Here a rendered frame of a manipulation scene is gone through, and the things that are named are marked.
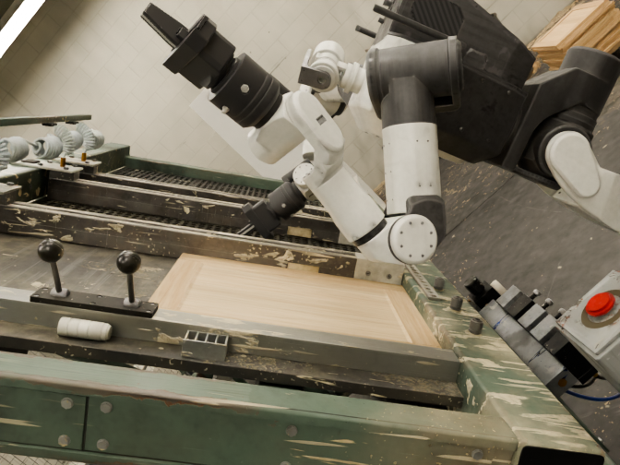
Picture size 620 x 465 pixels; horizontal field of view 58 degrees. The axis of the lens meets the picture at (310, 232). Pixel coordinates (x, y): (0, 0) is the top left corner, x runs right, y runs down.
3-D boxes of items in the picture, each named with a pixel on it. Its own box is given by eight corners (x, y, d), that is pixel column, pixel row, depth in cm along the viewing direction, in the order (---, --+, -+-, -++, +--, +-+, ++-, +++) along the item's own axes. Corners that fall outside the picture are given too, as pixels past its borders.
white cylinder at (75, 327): (55, 338, 89) (106, 344, 90) (57, 320, 89) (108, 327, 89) (63, 330, 92) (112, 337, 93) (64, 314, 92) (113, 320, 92)
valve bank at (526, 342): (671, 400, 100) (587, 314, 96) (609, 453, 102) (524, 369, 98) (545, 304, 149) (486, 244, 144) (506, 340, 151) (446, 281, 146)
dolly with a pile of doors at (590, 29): (648, 41, 376) (611, -5, 368) (583, 98, 387) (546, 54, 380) (604, 44, 434) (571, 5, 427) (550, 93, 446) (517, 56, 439)
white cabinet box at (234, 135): (391, 218, 530) (232, 57, 492) (347, 258, 542) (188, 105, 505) (385, 202, 588) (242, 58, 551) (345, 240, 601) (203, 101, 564)
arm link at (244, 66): (180, 49, 72) (252, 108, 77) (215, -2, 76) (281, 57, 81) (149, 80, 83) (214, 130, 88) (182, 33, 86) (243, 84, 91)
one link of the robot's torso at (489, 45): (509, 51, 131) (370, -11, 127) (584, 32, 98) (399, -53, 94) (456, 169, 137) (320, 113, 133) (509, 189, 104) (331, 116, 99)
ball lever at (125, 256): (140, 318, 94) (137, 264, 85) (117, 315, 94) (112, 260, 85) (147, 302, 97) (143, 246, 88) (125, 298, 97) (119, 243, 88)
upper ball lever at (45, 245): (67, 308, 93) (56, 252, 85) (44, 305, 93) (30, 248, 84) (76, 292, 96) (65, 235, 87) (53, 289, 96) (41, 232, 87)
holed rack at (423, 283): (441, 301, 126) (441, 298, 126) (428, 299, 126) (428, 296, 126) (355, 191, 287) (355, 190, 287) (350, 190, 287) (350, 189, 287)
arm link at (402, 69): (454, 127, 96) (449, 48, 96) (452, 118, 87) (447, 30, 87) (387, 135, 99) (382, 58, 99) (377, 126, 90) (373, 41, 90)
